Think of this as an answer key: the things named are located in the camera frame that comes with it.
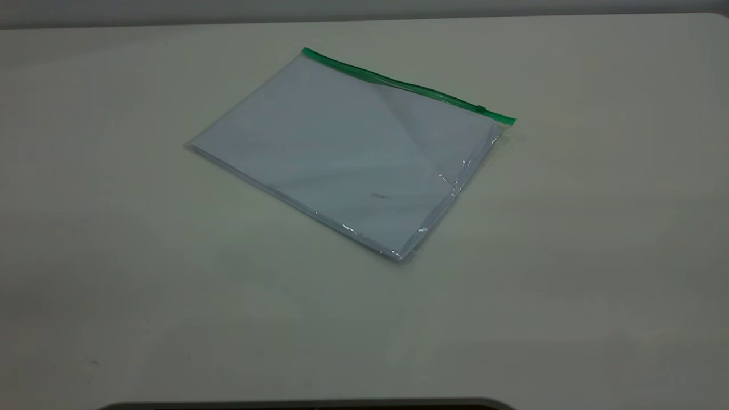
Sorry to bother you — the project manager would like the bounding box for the clear zip bag green zipper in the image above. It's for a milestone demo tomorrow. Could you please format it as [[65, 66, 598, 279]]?
[[185, 47, 517, 264]]

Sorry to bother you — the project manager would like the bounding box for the dark grey curved base edge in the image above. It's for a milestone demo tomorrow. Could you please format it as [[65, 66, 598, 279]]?
[[97, 397, 516, 410]]

